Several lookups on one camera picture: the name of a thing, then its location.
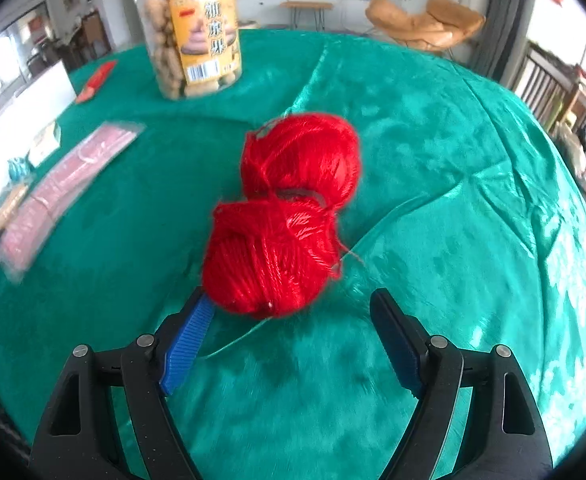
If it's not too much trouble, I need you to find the cotton swab pack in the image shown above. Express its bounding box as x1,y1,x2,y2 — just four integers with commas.
0,182,30,235

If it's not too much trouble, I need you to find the red yarn skein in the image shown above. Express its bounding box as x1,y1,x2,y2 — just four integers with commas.
202,112,362,320

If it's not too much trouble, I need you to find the white board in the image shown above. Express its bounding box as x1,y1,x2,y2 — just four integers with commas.
0,59,77,163

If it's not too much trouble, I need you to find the clear snack jar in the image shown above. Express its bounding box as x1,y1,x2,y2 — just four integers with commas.
132,0,244,101

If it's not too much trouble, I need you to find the red flat packet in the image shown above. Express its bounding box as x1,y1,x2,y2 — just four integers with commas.
75,59,119,104

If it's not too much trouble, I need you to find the wooden side table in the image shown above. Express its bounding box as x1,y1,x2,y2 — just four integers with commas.
280,1,334,32

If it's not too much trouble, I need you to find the small pale yellow box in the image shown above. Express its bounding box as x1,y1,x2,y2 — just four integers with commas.
27,121,63,167

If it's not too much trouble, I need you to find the wooden chair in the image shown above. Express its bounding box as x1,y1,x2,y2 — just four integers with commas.
514,41,586,132

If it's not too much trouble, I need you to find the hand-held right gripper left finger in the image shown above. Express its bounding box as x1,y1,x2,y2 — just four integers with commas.
29,287,216,480

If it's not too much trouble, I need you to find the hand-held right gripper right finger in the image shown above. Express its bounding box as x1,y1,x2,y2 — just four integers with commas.
370,288,554,480

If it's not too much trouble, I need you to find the white low cabinet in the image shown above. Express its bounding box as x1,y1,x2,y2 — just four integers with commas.
237,0,374,32

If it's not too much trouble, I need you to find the teal striped pouch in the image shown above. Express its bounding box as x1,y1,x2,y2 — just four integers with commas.
6,156,32,181

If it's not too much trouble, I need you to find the grey curtain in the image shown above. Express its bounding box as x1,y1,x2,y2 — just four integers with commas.
467,0,540,82

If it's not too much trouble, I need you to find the green satin tablecloth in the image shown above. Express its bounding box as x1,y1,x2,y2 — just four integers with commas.
0,27,586,480

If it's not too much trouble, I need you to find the orange lounge chair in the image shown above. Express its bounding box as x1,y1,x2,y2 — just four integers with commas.
365,0,486,57

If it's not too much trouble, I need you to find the pink face mask pack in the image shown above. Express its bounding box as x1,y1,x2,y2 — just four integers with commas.
0,120,147,283

